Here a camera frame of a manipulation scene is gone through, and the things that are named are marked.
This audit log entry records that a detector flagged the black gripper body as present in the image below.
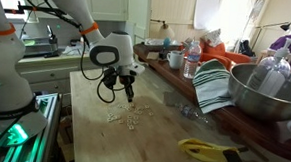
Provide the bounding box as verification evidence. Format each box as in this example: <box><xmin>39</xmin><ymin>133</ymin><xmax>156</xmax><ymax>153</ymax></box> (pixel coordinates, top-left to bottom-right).
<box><xmin>117</xmin><ymin>73</ymin><xmax>137</xmax><ymax>91</ymax></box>

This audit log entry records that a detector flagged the brown cardboard sheet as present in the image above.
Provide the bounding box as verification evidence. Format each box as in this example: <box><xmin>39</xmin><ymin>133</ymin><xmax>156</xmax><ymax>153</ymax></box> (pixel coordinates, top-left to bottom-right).
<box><xmin>145</xmin><ymin>50</ymin><xmax>161</xmax><ymax>62</ymax></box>

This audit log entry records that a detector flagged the black stand block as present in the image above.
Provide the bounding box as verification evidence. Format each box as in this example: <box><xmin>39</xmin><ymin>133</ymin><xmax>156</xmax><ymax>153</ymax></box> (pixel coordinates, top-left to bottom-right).
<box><xmin>158</xmin><ymin>48</ymin><xmax>170</xmax><ymax>61</ymax></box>

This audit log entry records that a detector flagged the aluminium foil tray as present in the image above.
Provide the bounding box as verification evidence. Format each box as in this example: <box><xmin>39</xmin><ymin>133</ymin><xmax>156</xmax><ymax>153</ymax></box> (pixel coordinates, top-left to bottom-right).
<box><xmin>143</xmin><ymin>37</ymin><xmax>183</xmax><ymax>48</ymax></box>

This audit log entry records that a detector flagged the white ceramic mug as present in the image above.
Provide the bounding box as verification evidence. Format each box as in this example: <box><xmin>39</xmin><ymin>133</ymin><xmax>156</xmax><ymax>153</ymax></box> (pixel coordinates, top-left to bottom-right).
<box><xmin>165</xmin><ymin>49</ymin><xmax>185</xmax><ymax>71</ymax></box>

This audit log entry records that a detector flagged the crushed clear plastic bottle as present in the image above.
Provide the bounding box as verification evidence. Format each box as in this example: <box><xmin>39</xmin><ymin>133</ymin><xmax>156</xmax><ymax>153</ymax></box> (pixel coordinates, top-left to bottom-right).
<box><xmin>173</xmin><ymin>102</ymin><xmax>211</xmax><ymax>124</ymax></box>

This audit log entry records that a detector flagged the white shade table lamp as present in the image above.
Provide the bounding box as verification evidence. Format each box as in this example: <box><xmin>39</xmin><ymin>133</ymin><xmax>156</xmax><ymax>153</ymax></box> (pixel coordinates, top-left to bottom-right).
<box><xmin>149</xmin><ymin>18</ymin><xmax>177</xmax><ymax>40</ymax></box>

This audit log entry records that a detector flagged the clear plastic water bottle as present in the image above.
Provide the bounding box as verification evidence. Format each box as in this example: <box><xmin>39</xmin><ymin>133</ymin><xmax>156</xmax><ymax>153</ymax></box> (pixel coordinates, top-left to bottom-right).
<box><xmin>183</xmin><ymin>40</ymin><xmax>203</xmax><ymax>80</ymax></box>

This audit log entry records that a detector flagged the metal kitchen utensil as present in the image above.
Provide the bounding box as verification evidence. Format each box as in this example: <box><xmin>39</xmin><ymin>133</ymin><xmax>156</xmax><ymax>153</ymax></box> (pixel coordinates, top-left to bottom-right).
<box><xmin>179</xmin><ymin>37</ymin><xmax>195</xmax><ymax>56</ymax></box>

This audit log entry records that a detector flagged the green striped white towel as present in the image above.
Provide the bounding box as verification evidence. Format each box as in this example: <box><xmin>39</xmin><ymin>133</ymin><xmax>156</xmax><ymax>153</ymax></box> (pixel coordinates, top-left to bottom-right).
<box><xmin>190</xmin><ymin>57</ymin><xmax>239</xmax><ymax>116</ymax></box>

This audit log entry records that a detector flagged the white base cabinet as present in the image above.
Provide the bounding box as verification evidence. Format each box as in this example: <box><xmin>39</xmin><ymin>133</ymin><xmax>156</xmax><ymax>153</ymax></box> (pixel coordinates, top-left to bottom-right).
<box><xmin>14</xmin><ymin>45</ymin><xmax>137</xmax><ymax>99</ymax></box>

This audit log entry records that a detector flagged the orange armchair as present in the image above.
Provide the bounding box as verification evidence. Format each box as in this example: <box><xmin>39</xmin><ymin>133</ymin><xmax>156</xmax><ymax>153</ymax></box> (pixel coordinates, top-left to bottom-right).
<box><xmin>197</xmin><ymin>40</ymin><xmax>254</xmax><ymax>73</ymax></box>

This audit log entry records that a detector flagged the patterned cushion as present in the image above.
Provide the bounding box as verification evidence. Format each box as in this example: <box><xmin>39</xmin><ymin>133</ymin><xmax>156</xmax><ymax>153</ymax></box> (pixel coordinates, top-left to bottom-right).
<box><xmin>201</xmin><ymin>27</ymin><xmax>224</xmax><ymax>48</ymax></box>

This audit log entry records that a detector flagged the white hanging paper sheet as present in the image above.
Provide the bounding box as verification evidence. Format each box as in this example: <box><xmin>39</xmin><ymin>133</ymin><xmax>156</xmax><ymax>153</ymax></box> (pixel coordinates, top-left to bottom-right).
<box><xmin>192</xmin><ymin>0</ymin><xmax>223</xmax><ymax>32</ymax></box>

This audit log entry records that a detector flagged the black bag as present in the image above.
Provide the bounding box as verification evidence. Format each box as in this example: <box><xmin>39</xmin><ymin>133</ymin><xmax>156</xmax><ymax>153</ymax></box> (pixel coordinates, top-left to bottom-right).
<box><xmin>238</xmin><ymin>39</ymin><xmax>257</xmax><ymax>59</ymax></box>

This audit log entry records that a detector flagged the dark brown wooden counter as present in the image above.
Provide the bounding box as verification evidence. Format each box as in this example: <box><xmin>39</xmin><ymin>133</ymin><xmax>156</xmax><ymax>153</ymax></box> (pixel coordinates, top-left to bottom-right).
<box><xmin>127</xmin><ymin>42</ymin><xmax>291</xmax><ymax>162</ymax></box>

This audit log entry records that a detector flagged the stainless steel bowl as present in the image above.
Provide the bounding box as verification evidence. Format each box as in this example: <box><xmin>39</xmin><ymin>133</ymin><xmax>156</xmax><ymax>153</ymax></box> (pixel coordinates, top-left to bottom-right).
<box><xmin>226</xmin><ymin>61</ymin><xmax>291</xmax><ymax>124</ymax></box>

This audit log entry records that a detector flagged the clear pump sanitizer bottle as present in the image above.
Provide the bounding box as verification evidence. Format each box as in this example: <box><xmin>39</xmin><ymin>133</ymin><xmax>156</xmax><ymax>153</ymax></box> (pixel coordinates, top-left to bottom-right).
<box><xmin>246</xmin><ymin>35</ymin><xmax>291</xmax><ymax>99</ymax></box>

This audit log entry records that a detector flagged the black floor lamp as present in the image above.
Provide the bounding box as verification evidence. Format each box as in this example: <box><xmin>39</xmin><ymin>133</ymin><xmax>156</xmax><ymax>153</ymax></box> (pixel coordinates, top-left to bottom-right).
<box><xmin>250</xmin><ymin>19</ymin><xmax>291</xmax><ymax>53</ymax></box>

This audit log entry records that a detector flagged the aluminium robot stand frame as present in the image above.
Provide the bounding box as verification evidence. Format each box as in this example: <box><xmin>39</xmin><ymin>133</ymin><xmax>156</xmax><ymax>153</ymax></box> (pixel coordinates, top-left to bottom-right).
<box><xmin>0</xmin><ymin>89</ymin><xmax>63</xmax><ymax>162</ymax></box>

